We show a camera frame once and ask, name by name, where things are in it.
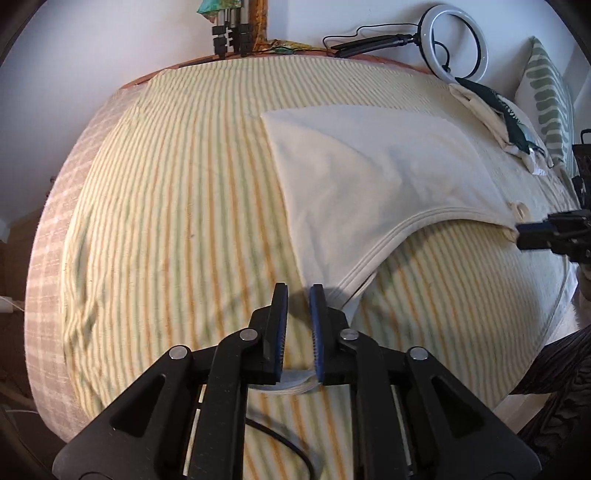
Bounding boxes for cream sleeveless top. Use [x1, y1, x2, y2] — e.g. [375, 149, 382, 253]
[263, 105, 530, 317]

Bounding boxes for white t-shirt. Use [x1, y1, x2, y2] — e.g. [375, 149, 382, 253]
[249, 370, 318, 395]

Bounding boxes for stack of folded clothes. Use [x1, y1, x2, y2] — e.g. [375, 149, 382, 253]
[448, 79, 553, 176]

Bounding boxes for green leaf pattern pillow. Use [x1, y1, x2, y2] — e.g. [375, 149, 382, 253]
[514, 37, 577, 176]

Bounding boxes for person's grey patterned trousers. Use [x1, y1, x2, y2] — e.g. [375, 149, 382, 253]
[513, 327, 591, 479]

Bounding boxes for checked pink bed sheet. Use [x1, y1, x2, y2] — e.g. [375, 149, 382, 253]
[24, 85, 145, 441]

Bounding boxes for colourful patterned cloth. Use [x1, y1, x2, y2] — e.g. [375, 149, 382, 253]
[197, 0, 243, 24]

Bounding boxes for white ring light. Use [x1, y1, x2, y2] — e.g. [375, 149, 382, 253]
[417, 2, 490, 83]

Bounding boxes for black ring light arm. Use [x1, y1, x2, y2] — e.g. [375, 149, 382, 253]
[322, 22, 420, 58]

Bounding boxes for wooden bed frame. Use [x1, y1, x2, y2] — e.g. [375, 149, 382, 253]
[121, 50, 432, 89]

